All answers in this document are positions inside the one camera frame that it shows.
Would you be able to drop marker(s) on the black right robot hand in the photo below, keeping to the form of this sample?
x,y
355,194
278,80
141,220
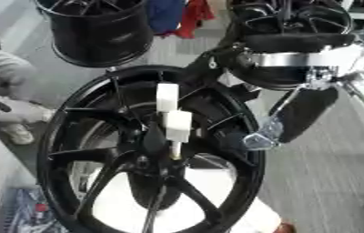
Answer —
x,y
296,42

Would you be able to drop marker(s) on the black wheel rim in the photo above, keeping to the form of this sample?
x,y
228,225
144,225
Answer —
x,y
296,15
103,33

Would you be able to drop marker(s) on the white pin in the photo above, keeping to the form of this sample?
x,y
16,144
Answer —
x,y
178,126
167,97

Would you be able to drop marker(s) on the black spoked wheel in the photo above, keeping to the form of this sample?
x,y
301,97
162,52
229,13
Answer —
x,y
153,185

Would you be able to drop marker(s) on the red cloth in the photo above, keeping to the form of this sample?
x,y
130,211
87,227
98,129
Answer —
x,y
193,16

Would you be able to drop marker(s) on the blue cloth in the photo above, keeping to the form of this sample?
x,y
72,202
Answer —
x,y
164,15

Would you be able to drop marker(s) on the person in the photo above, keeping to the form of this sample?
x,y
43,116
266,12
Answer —
x,y
4,66

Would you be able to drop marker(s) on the blue patterned bag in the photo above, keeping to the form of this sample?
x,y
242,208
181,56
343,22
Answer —
x,y
31,212

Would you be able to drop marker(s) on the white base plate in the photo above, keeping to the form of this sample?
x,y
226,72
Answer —
x,y
211,188

